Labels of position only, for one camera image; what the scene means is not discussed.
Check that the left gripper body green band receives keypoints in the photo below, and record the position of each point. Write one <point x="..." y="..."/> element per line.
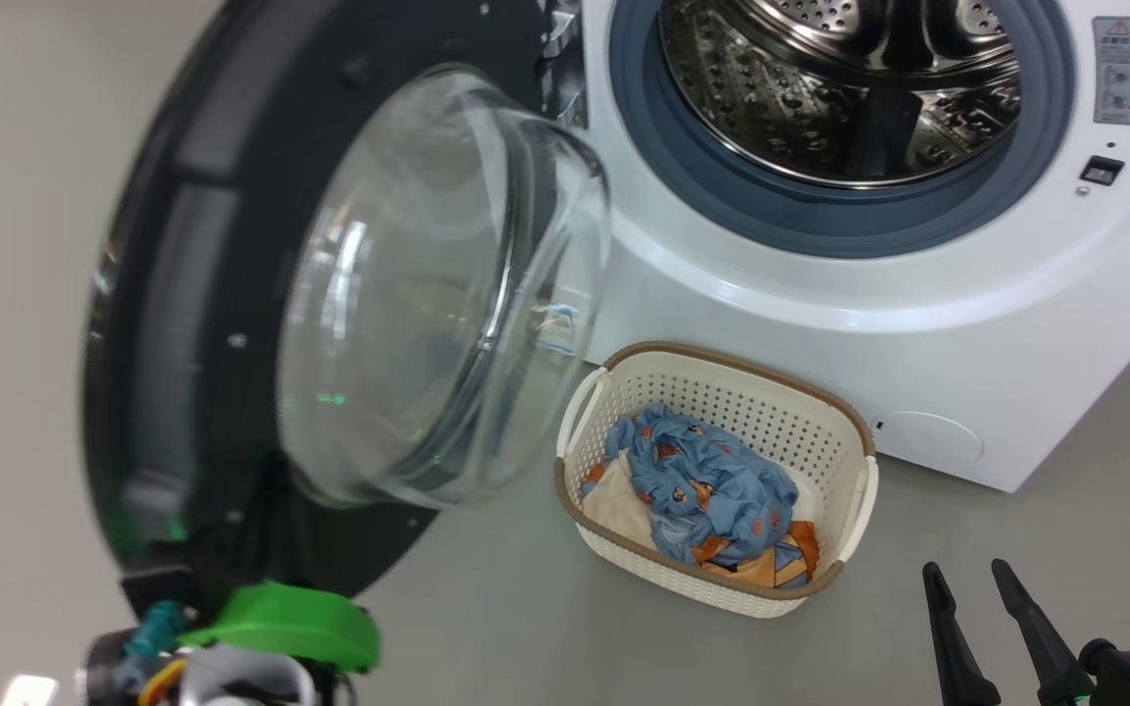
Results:
<point x="281" y="623"/>

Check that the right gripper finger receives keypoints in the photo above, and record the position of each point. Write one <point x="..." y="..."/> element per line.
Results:
<point x="1051" y="657"/>
<point x="957" y="657"/>

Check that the blue patterned garment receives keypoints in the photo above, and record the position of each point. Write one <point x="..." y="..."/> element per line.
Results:
<point x="702" y="480"/>

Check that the black round glass washer door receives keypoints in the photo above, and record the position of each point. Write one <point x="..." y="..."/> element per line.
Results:
<point x="222" y="245"/>

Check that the white front-load washing machine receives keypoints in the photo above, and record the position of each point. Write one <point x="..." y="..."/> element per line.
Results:
<point x="918" y="324"/>

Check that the black door latch socket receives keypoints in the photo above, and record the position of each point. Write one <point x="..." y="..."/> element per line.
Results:
<point x="1102" y="171"/>

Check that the metal washer door hinge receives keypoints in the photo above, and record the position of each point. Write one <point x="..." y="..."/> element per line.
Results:
<point x="565" y="59"/>

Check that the round white filter cover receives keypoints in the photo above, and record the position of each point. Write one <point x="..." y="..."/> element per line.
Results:
<point x="933" y="438"/>

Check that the cream plastic laundry basket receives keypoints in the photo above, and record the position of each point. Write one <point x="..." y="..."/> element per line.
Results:
<point x="722" y="392"/>

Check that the blue energy label sticker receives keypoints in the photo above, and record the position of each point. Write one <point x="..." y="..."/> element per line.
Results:
<point x="557" y="328"/>

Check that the grey warning sticker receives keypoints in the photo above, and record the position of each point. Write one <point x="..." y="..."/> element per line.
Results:
<point x="1118" y="69"/>

